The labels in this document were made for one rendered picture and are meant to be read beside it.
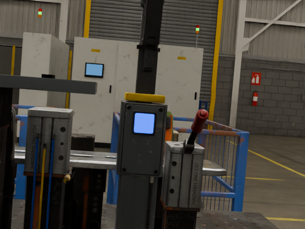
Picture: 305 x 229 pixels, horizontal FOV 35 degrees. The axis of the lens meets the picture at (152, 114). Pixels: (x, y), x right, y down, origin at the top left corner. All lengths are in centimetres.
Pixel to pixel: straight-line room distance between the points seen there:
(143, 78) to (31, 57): 828
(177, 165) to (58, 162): 22
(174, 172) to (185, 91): 816
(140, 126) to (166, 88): 828
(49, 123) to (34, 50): 813
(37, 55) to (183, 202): 816
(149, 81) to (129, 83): 818
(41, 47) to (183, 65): 261
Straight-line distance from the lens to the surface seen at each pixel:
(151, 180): 74
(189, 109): 908
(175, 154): 90
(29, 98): 901
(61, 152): 89
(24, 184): 299
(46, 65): 896
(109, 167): 101
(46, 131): 89
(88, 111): 894
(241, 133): 298
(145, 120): 72
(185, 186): 92
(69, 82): 69
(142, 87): 75
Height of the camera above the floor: 116
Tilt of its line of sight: 3 degrees down
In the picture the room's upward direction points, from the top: 5 degrees clockwise
